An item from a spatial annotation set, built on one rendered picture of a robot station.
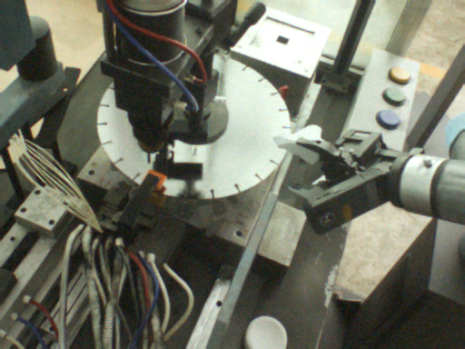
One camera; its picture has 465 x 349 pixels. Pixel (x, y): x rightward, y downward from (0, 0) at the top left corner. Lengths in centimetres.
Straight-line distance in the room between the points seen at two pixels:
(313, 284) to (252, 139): 29
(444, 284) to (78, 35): 99
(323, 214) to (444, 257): 48
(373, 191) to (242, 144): 26
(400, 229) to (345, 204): 137
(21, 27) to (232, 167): 40
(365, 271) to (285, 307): 98
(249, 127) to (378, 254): 116
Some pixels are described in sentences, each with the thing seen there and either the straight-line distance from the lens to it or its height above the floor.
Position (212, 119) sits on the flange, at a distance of 86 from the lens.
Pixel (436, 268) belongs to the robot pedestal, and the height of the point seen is 75.
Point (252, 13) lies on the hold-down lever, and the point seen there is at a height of 122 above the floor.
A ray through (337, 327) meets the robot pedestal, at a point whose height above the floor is 1.
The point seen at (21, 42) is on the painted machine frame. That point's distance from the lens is 58.
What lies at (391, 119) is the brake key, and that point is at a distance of 103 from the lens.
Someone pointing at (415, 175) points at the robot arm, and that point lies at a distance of 65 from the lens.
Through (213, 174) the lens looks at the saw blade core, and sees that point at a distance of 81.
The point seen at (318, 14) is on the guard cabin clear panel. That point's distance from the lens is 123.
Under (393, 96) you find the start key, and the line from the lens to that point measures 108.
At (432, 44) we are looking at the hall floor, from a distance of 289.
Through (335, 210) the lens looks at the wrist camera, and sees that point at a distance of 66.
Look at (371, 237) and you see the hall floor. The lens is 197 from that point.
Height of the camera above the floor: 161
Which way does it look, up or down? 49 degrees down
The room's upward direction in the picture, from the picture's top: 12 degrees clockwise
